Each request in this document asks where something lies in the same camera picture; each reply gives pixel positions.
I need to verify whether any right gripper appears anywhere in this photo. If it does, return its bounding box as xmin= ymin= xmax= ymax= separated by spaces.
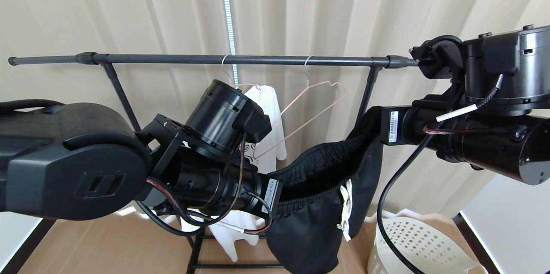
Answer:
xmin=380 ymin=106 xmax=432 ymax=148

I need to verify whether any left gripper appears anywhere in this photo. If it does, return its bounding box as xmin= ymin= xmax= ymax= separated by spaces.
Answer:
xmin=257 ymin=174 xmax=284 ymax=219

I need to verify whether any black garment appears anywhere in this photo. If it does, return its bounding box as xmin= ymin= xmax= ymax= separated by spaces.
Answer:
xmin=266 ymin=107 xmax=385 ymax=274

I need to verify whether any white printed t-shirt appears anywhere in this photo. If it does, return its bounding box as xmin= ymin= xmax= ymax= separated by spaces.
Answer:
xmin=180 ymin=85 xmax=287 ymax=262

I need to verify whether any pink clothes hanger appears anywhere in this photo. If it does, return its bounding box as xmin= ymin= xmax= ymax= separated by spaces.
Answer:
xmin=253 ymin=56 xmax=346 ymax=159
xmin=221 ymin=55 xmax=261 ymax=92

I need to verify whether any white laundry basket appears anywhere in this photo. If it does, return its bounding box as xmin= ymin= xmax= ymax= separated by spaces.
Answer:
xmin=367 ymin=216 xmax=488 ymax=274

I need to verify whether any black clothes rack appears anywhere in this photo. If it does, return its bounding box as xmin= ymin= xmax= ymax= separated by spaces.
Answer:
xmin=9 ymin=52 xmax=419 ymax=274

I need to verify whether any beige curtain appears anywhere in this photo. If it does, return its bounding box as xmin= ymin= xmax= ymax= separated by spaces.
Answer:
xmin=0 ymin=0 xmax=550 ymax=223

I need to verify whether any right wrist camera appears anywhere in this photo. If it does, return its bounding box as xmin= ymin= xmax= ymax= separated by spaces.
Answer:
xmin=409 ymin=35 xmax=465 ymax=79

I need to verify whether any black cable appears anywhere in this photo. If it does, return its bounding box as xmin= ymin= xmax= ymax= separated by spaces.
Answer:
xmin=135 ymin=200 xmax=207 ymax=238
xmin=377 ymin=134 xmax=434 ymax=274
xmin=0 ymin=99 xmax=65 ymax=115

